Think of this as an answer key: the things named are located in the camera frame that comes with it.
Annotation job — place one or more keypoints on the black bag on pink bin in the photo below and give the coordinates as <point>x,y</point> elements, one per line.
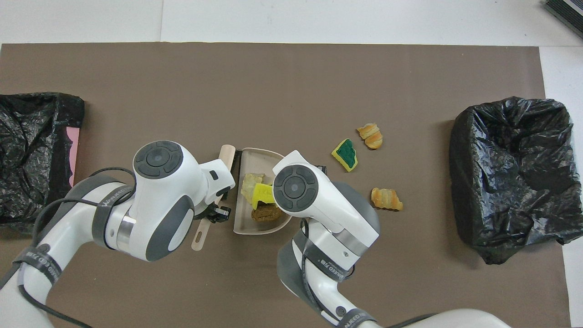
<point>32,136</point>

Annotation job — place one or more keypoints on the golden croissant piece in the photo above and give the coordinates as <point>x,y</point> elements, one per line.
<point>370,135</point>
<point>386,199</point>

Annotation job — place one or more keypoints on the large black bag lined bin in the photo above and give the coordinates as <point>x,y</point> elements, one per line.
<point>510,182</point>

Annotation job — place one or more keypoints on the pale bread chunk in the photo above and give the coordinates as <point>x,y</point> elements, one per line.
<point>250,182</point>

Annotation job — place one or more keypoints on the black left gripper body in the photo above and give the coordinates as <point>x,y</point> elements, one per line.
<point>206,213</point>

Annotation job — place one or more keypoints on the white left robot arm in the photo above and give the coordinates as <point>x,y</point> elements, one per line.
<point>159,196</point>

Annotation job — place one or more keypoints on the green topped yellow sponge piece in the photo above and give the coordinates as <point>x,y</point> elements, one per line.
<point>345,155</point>

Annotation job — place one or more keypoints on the brown table mat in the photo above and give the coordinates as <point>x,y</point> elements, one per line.
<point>273,91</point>

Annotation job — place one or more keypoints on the beige plastic dustpan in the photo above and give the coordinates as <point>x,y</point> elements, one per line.
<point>255,159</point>

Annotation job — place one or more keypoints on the brown bread roll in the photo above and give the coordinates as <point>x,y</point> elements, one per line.
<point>266,213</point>

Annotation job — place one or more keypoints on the plain yellow sponge piece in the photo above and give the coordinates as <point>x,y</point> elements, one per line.
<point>263,193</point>

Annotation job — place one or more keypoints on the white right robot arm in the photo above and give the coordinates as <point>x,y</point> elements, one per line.
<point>319,205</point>

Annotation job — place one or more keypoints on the pink bin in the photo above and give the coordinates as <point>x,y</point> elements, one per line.
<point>73,150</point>

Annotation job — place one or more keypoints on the beige hand brush black bristles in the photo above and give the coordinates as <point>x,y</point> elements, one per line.
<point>226,155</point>

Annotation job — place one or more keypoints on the black ribbed device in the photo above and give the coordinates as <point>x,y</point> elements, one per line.
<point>569,13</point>

